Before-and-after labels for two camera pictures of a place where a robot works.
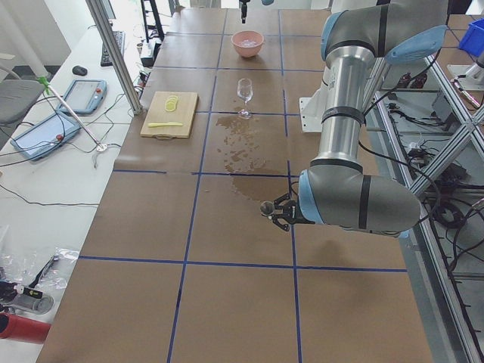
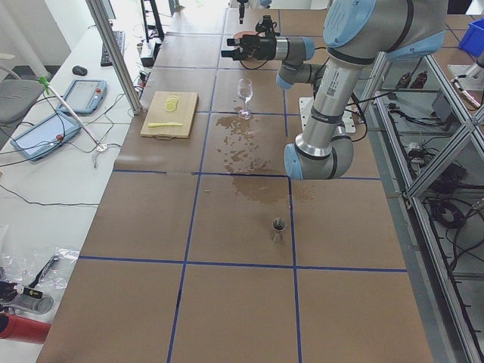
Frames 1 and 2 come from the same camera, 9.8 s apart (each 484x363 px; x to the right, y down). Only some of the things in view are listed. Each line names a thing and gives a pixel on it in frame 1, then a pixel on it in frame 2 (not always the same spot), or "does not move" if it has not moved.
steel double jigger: (267, 208) to (279, 224)
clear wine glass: (244, 90) does not move
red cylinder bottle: (22, 329) does not move
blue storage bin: (473, 38) does not move
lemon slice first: (170, 107) does not move
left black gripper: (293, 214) to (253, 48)
